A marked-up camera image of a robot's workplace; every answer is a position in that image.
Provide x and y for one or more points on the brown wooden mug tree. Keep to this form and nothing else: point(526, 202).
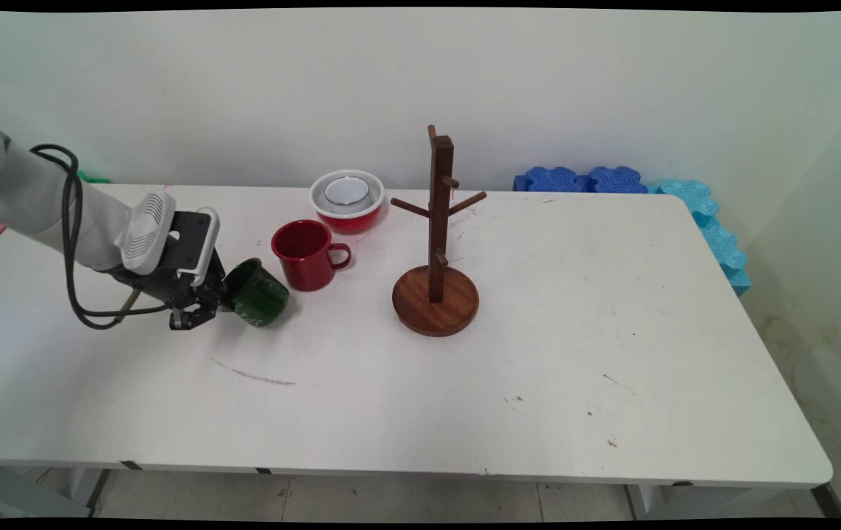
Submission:
point(435, 302)

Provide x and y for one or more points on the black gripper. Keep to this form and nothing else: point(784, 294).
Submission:
point(162, 287)

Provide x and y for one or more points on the red bowl white inside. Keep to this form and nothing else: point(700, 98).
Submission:
point(352, 222)

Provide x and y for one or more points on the green enamel mug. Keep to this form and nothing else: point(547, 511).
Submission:
point(262, 298)

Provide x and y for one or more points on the green foam mat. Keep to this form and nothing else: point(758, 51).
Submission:
point(95, 177)

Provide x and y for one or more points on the grey table leg frame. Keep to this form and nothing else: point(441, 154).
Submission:
point(23, 493)

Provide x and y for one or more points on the red enamel mug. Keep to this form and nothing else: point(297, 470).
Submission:
point(302, 265)

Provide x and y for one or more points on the dark blue foam mat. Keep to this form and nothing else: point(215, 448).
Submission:
point(549, 180)
point(615, 180)

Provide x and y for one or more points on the small white enamel cup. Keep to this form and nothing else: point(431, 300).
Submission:
point(346, 191)

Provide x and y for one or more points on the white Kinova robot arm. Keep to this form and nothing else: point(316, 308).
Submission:
point(30, 199)

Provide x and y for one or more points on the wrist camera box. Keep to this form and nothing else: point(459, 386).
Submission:
point(192, 243)

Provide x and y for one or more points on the light blue foam mat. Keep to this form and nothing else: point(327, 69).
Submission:
point(722, 246)
point(738, 280)
point(685, 195)

